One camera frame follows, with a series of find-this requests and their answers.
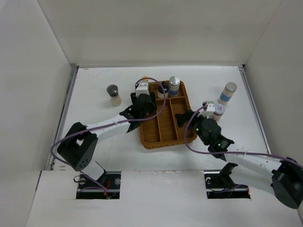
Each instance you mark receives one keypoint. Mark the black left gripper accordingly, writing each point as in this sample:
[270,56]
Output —
[152,108]

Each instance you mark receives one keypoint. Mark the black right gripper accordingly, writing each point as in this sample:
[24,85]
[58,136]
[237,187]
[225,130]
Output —
[182,118]

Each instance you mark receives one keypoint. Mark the black cap white bottle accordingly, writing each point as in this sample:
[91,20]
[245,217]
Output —
[163,89]

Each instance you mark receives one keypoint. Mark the dark lid spice jar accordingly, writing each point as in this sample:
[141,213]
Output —
[115,98]

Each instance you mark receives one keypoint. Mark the blue label salt jar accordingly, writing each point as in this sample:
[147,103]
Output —
[174,83]
[227,93]

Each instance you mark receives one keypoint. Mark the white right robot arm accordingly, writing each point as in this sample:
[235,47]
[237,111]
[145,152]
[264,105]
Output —
[279,176]

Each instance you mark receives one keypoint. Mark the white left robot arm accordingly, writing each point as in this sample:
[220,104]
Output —
[81,140]

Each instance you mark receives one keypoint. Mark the brown wicker divided basket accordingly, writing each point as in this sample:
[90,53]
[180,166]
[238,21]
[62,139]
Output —
[162,130]

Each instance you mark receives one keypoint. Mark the red label spice jar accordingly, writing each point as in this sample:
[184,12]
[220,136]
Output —
[219,111]

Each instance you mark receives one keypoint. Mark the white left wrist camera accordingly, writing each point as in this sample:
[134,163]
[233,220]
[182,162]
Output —
[142,87]

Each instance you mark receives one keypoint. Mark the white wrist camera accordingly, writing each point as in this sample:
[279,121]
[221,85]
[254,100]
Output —
[208,109]
[142,87]

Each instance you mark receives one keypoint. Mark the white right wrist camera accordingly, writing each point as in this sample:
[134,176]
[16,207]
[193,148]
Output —
[208,109]

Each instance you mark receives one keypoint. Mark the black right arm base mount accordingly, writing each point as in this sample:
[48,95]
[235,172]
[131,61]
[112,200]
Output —
[219,185]

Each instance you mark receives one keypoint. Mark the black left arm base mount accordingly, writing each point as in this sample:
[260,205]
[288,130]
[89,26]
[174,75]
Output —
[94,182]

